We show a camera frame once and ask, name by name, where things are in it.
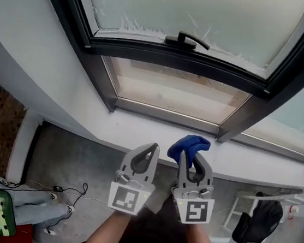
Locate black window handle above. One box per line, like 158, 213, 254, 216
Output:
164, 29, 212, 52

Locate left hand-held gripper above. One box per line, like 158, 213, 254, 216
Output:
106, 138, 162, 218

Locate blue cleaning cloth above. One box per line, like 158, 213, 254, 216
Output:
165, 132, 212, 171

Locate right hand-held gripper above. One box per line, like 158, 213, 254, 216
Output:
166, 149, 221, 228

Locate person's left forearm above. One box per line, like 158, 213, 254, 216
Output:
83, 206, 132, 243

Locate black window frame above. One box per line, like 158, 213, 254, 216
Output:
17, 0, 304, 165

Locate black cable with adapter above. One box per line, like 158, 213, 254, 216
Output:
0, 172, 90, 238

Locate white rack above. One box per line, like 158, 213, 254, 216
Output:
208, 177, 304, 243

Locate black bag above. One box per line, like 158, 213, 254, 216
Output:
230, 188, 286, 243

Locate red box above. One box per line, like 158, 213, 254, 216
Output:
0, 219, 35, 243

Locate person's black trousers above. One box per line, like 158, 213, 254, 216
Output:
117, 190, 201, 243

